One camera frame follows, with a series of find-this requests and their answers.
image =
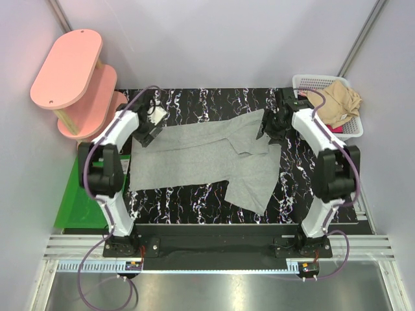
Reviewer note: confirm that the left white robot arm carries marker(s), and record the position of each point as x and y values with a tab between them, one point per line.
100	171

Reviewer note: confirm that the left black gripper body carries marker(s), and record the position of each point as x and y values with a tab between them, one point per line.
142	135

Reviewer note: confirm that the magenta t-shirt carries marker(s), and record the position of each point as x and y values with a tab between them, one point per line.
338	129

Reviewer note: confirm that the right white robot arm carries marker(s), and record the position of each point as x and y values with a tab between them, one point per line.
336	174

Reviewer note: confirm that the beige t-shirt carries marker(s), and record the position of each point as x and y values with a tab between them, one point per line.
342	104

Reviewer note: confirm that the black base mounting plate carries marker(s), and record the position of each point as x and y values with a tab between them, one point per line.
280	241

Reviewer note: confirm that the green plastic board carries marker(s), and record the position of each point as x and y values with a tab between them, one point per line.
77	210

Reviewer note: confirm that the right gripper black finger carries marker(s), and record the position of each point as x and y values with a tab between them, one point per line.
261	132
276	140

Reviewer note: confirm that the grey t-shirt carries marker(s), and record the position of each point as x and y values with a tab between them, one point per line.
209	152

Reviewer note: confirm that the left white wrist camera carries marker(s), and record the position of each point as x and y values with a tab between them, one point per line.
157	116

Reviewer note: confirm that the white plastic laundry basket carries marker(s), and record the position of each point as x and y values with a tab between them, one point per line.
350	129

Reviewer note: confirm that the aluminium frame rail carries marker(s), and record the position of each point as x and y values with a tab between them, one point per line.
208	254

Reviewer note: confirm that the black marble pattern mat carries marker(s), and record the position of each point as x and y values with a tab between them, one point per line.
205	204

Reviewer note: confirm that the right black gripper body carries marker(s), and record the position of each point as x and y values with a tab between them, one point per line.
272	124

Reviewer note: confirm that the pink three-tier shelf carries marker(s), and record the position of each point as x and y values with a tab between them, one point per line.
77	87

